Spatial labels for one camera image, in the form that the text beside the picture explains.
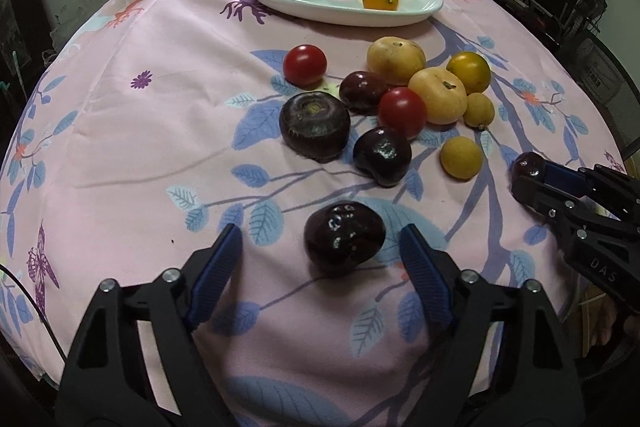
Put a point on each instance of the pink floral tablecloth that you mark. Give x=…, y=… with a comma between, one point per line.
x=157, y=126

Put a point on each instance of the tan flat peach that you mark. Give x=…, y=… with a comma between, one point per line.
x=443, y=94

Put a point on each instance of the red tomato centre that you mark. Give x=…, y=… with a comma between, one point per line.
x=402, y=110

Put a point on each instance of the small yellow fruit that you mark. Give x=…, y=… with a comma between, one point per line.
x=461, y=158

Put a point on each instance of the small yellow-green fruit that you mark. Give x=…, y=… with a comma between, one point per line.
x=480, y=112

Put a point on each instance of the dark water chestnut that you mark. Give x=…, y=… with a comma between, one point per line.
x=315, y=125

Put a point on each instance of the green-yellow tomato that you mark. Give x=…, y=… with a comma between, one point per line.
x=472, y=70

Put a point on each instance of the tan round fruit rear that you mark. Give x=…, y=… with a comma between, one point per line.
x=395, y=59

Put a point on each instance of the dark cherry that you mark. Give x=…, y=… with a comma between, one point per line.
x=343, y=235
x=384, y=154
x=528, y=165

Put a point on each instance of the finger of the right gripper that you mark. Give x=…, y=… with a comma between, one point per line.
x=609, y=188
x=550, y=206

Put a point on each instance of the small dark red plum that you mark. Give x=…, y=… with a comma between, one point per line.
x=362, y=91

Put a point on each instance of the small red tomato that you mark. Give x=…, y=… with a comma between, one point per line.
x=304, y=66

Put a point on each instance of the person's right hand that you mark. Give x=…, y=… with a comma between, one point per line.
x=602, y=331

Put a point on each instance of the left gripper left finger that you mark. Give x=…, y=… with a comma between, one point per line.
x=105, y=380

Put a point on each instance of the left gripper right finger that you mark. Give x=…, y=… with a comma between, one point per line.
x=500, y=357

